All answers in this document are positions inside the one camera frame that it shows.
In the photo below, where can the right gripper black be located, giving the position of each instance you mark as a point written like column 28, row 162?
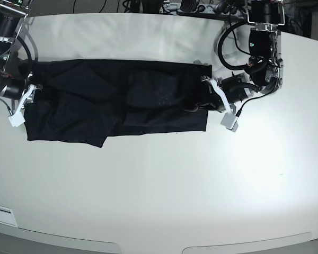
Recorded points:
column 14, row 90

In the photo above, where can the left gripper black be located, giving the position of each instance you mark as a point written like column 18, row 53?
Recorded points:
column 237, row 88

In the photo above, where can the black T-shirt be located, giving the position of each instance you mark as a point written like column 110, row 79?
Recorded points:
column 87, row 101

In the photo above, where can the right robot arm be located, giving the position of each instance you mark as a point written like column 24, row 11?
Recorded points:
column 12, row 17

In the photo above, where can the white label sticker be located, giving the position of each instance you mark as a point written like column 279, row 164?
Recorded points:
column 7, row 217

